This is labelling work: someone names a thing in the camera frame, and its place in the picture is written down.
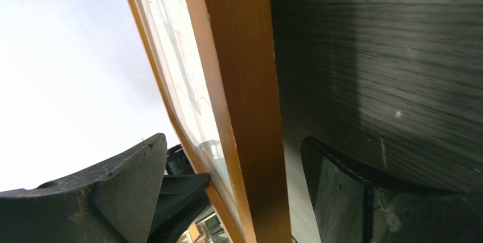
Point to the wooden picture frame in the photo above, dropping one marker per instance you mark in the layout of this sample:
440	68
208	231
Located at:
214	64

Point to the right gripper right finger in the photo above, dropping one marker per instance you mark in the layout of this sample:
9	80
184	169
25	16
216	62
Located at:
354	202

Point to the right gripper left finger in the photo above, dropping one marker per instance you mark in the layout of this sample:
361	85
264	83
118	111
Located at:
111	201

